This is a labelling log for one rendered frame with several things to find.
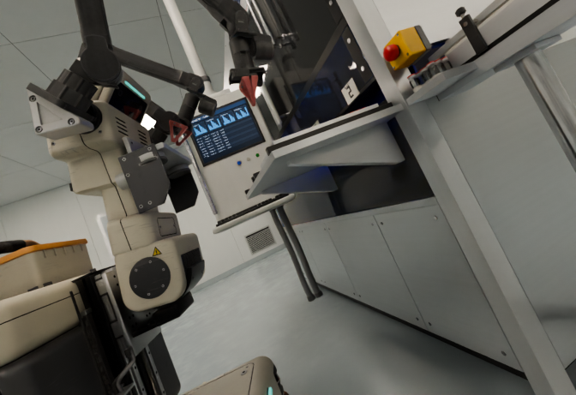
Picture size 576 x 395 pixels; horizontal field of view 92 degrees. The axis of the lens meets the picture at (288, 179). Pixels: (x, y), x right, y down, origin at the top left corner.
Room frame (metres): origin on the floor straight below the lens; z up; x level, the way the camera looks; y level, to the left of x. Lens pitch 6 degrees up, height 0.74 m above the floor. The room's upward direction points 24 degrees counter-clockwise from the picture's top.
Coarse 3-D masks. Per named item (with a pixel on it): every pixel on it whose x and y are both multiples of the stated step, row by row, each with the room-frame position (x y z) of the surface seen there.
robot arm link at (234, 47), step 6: (240, 36) 0.75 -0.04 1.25; (234, 42) 0.75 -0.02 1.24; (240, 42) 0.75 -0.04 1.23; (246, 42) 0.76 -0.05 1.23; (252, 42) 0.77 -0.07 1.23; (234, 48) 0.75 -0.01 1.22; (240, 48) 0.74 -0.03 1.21; (246, 48) 0.75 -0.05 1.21; (252, 48) 0.78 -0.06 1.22; (252, 54) 0.79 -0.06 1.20
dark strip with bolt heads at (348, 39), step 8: (328, 0) 0.83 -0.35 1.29; (328, 8) 0.85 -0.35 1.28; (336, 8) 0.82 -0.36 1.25; (336, 16) 0.84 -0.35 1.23; (344, 32) 0.83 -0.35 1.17; (344, 40) 0.85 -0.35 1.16; (352, 40) 0.82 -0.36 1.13; (352, 48) 0.83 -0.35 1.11; (352, 56) 0.84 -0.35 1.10; (360, 56) 0.82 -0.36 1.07; (360, 64) 0.83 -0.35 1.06; (360, 72) 0.85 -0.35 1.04; (368, 72) 0.82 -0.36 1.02; (368, 80) 0.83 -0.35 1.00
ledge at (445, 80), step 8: (464, 64) 0.64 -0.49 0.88; (472, 64) 0.65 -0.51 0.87; (448, 72) 0.62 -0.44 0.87; (456, 72) 0.63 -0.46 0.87; (464, 72) 0.63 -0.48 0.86; (432, 80) 0.65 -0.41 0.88; (440, 80) 0.63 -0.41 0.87; (448, 80) 0.64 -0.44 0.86; (456, 80) 0.68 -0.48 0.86; (424, 88) 0.67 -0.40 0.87; (432, 88) 0.66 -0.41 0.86; (440, 88) 0.69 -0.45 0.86; (416, 96) 0.71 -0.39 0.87; (424, 96) 0.70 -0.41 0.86; (432, 96) 0.76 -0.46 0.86; (408, 104) 0.74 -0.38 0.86
